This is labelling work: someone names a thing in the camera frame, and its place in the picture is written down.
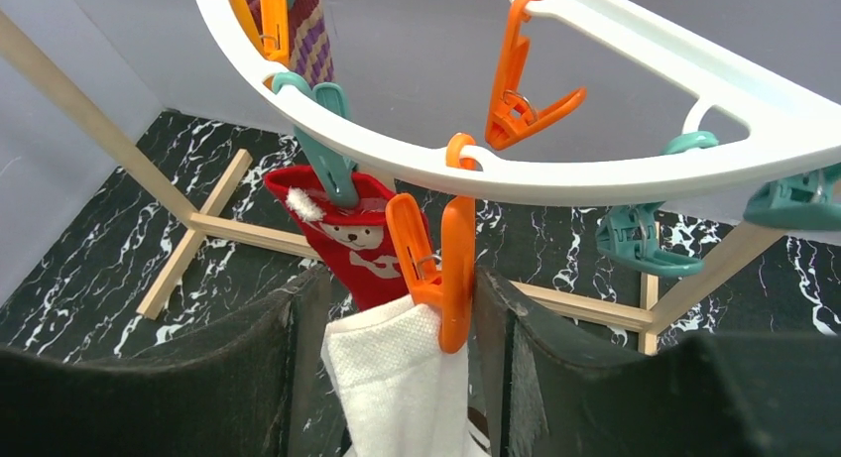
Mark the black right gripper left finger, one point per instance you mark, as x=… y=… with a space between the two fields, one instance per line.
x=238 y=386

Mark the red sock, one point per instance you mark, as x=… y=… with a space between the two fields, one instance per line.
x=354 y=243

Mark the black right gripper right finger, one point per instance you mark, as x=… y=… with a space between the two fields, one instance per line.
x=553 y=389

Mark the wooden hanger stand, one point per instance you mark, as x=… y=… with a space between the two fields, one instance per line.
x=654 y=315

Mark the white round clip hanger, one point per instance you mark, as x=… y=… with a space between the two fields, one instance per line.
x=791 y=129

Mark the maroon beige purple striped sock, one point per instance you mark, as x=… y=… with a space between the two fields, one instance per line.
x=308 y=40

